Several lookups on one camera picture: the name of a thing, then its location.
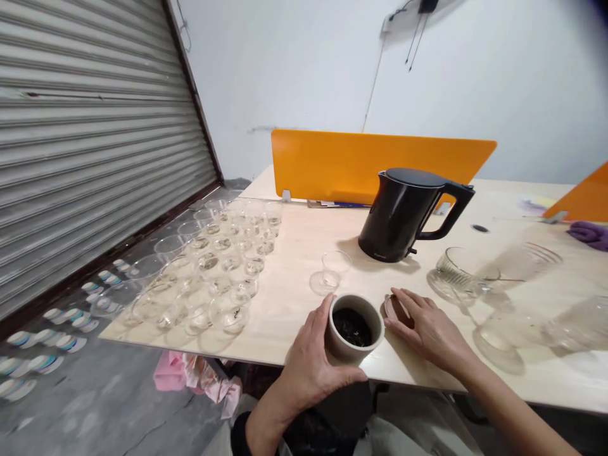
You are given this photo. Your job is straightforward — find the clear glass jar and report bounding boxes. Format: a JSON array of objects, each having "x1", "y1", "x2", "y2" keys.
[{"x1": 541, "y1": 295, "x2": 608, "y2": 355}]

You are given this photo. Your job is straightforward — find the pink cloth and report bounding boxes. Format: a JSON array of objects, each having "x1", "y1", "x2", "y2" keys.
[{"x1": 154, "y1": 351, "x2": 243, "y2": 405}]

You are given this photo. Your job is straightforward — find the clear glass pitcher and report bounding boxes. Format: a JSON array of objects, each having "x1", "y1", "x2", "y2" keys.
[{"x1": 467, "y1": 284, "x2": 548, "y2": 374}]

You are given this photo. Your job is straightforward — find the ribbed glass tumbler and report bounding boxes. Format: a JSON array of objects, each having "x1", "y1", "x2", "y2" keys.
[{"x1": 491, "y1": 241, "x2": 564, "y2": 296}]

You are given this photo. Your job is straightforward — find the papers with pen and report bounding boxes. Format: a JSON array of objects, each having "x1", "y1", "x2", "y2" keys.
[{"x1": 306, "y1": 199, "x2": 374, "y2": 210}]

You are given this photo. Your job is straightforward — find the long orange desk divider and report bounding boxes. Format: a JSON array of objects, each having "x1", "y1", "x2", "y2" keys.
[{"x1": 270, "y1": 129, "x2": 498, "y2": 206}]

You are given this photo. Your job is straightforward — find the group of clear glass cups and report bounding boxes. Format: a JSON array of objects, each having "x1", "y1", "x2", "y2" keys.
[{"x1": 90, "y1": 198, "x2": 285, "y2": 353}]

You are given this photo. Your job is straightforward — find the dark loose tea leaves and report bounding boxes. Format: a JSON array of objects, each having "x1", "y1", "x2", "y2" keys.
[{"x1": 331, "y1": 307, "x2": 374, "y2": 346}]

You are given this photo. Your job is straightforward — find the purple cloth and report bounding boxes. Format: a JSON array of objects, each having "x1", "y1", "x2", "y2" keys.
[{"x1": 567, "y1": 220, "x2": 608, "y2": 251}]

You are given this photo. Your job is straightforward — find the group of striped paper cups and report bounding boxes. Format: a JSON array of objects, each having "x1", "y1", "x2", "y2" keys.
[{"x1": 0, "y1": 258, "x2": 132, "y2": 405}]

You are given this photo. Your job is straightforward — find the person's right hand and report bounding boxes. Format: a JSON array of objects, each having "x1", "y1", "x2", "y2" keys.
[{"x1": 383, "y1": 287, "x2": 481, "y2": 377}]

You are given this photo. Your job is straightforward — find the black electric kettle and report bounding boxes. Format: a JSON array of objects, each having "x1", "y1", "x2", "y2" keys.
[{"x1": 357, "y1": 167, "x2": 476, "y2": 262}]

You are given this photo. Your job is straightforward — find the short orange desk divider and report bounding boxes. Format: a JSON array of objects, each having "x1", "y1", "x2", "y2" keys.
[{"x1": 543, "y1": 161, "x2": 608, "y2": 223}]

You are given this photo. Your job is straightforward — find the beige ceramic tea canister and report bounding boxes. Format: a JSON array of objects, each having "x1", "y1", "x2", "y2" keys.
[{"x1": 325, "y1": 294, "x2": 384, "y2": 368}]

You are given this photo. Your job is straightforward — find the person's body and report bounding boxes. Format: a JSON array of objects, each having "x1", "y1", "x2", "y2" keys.
[{"x1": 208, "y1": 377, "x2": 485, "y2": 456}]

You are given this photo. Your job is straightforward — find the person's left hand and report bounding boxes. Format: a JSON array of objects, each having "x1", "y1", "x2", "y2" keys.
[{"x1": 279, "y1": 293, "x2": 369, "y2": 410}]

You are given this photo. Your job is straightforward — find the black wall device with cables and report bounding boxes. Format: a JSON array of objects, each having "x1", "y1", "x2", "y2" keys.
[{"x1": 382, "y1": 0, "x2": 441, "y2": 72}]

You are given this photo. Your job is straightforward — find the small clear glass cup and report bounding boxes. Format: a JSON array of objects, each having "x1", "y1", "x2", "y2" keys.
[{"x1": 309, "y1": 250, "x2": 352, "y2": 298}]

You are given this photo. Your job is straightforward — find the ribbed glass bowl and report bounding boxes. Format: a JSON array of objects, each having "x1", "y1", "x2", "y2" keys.
[{"x1": 427, "y1": 246, "x2": 502, "y2": 306}]

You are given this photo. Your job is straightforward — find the brown round canister lid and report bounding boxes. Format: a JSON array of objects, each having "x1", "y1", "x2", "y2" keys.
[{"x1": 383, "y1": 293, "x2": 415, "y2": 329}]

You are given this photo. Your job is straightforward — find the grey roller shutter door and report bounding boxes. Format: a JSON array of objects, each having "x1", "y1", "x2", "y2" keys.
[{"x1": 0, "y1": 0, "x2": 225, "y2": 325}]

